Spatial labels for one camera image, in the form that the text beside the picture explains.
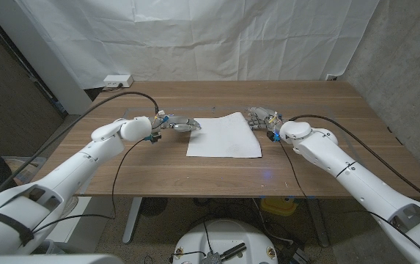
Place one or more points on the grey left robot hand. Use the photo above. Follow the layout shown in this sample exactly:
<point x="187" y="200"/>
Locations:
<point x="180" y="124"/>

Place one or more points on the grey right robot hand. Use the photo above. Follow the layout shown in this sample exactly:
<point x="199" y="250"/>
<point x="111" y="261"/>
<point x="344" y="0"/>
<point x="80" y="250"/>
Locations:
<point x="262" y="117"/>

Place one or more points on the small white canvas paper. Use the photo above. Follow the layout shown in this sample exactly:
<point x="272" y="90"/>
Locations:
<point x="224" y="139"/>

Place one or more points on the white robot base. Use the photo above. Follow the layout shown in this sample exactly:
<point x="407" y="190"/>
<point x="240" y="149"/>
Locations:
<point x="228" y="234"/>

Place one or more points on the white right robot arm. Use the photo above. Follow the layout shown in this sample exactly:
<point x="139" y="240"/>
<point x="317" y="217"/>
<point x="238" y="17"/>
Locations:
<point x="341" y="161"/>

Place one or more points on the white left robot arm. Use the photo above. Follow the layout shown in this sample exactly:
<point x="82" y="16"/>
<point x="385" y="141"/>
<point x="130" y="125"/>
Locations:
<point x="66" y="172"/>

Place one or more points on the white power strip box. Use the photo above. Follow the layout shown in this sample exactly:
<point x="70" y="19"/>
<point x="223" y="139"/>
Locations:
<point x="118" y="80"/>

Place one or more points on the black round floor fan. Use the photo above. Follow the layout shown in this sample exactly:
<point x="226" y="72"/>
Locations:
<point x="153" y="206"/>

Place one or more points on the white wrinkled backdrop sheet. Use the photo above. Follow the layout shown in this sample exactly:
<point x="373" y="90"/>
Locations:
<point x="195" y="36"/>

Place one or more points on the yellow object under table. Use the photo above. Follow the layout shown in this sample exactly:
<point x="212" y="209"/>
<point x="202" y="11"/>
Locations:
<point x="279" y="206"/>

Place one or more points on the white table leg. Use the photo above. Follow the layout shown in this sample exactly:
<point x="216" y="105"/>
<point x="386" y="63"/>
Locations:
<point x="132" y="220"/>

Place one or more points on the grey table leg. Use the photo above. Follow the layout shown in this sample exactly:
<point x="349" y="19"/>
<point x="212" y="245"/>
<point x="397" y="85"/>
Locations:
<point x="317" y="223"/>

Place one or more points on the black tool on base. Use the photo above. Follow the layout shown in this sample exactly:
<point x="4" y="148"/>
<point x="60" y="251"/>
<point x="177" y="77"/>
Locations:
<point x="233" y="251"/>

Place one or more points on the clear plastic storage bin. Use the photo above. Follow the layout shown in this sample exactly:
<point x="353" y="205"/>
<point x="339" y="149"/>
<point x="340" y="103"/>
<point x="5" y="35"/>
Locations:
<point x="30" y="163"/>

